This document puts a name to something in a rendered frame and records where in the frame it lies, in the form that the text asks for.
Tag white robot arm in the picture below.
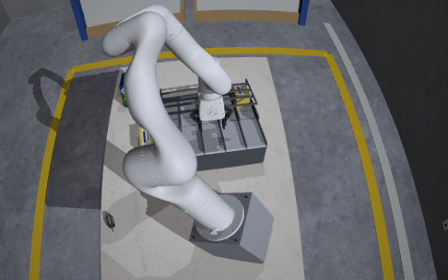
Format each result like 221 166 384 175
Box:
101 5 244 241

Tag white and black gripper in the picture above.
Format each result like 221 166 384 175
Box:
190 95 233 132

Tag blue open bin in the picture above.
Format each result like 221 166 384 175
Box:
119 73 125 91

